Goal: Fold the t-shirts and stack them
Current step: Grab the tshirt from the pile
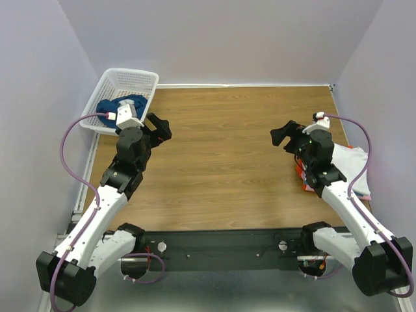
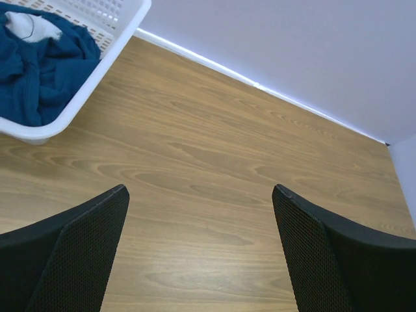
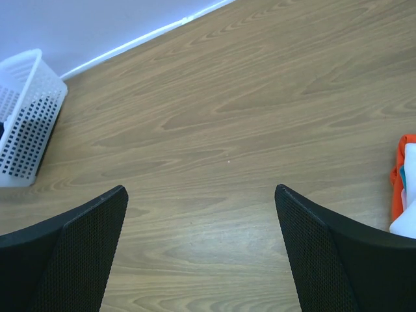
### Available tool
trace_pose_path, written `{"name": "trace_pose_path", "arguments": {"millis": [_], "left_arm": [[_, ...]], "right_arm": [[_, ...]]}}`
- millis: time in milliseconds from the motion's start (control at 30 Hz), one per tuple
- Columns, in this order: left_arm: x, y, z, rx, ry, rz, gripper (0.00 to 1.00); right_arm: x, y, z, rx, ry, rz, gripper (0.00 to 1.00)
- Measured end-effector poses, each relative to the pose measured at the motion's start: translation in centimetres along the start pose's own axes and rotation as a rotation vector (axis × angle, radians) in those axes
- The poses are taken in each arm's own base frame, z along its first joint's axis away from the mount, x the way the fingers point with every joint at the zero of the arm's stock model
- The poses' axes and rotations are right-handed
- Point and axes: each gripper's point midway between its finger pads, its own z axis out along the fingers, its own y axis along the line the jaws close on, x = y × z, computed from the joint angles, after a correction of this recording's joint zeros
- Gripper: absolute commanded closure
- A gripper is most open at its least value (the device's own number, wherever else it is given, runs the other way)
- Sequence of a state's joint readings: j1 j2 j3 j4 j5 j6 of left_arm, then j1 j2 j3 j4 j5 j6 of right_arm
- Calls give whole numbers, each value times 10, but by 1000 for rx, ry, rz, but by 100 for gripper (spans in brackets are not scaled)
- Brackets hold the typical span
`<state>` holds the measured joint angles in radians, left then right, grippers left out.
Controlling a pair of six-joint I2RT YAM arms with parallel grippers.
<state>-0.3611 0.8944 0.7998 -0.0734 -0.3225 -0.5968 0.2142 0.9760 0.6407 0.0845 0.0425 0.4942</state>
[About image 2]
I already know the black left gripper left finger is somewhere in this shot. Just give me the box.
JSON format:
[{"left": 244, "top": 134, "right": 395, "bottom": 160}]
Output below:
[{"left": 1, "top": 185, "right": 129, "bottom": 311}]

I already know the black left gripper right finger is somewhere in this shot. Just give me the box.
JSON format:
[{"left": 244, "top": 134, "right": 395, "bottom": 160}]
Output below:
[{"left": 272, "top": 185, "right": 415, "bottom": 311}]

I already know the blue t-shirt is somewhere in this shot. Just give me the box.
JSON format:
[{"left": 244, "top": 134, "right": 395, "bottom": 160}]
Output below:
[{"left": 1, "top": 3, "right": 101, "bottom": 127}]

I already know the white plastic laundry basket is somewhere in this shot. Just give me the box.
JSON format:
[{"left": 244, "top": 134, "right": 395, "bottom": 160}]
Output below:
[{"left": 1, "top": 0, "right": 152, "bottom": 145}]

